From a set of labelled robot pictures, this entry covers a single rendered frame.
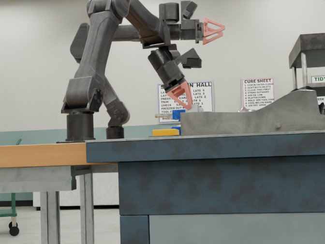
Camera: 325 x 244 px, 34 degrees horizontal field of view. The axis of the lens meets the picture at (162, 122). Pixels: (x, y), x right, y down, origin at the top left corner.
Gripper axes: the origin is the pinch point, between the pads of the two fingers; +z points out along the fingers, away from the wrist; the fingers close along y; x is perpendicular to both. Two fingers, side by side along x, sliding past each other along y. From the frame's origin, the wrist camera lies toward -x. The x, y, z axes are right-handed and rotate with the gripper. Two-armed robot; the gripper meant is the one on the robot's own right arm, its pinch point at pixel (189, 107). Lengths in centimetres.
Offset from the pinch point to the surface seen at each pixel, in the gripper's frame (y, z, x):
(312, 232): -69, 37, -10
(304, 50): 443, -44, -114
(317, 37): 440, -48, -133
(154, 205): -69, 20, 10
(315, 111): -8.6, 20.6, -28.7
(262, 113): -8.4, 13.5, -16.5
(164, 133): -23.7, 5.3, 7.5
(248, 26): 718, -158, -111
